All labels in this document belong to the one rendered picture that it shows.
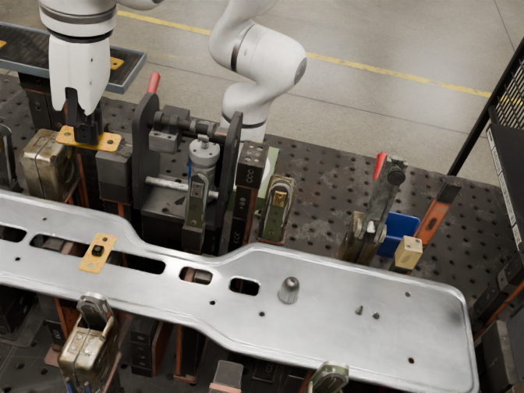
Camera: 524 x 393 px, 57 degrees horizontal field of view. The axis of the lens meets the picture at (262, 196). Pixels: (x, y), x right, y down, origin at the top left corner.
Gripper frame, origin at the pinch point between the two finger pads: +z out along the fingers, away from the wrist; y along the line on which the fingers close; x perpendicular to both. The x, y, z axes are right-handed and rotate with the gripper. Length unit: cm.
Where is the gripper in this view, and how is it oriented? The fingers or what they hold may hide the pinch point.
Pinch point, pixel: (88, 125)
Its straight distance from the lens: 73.1
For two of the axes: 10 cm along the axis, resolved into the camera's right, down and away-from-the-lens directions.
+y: -0.5, 7.1, -7.0
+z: -1.9, 6.8, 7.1
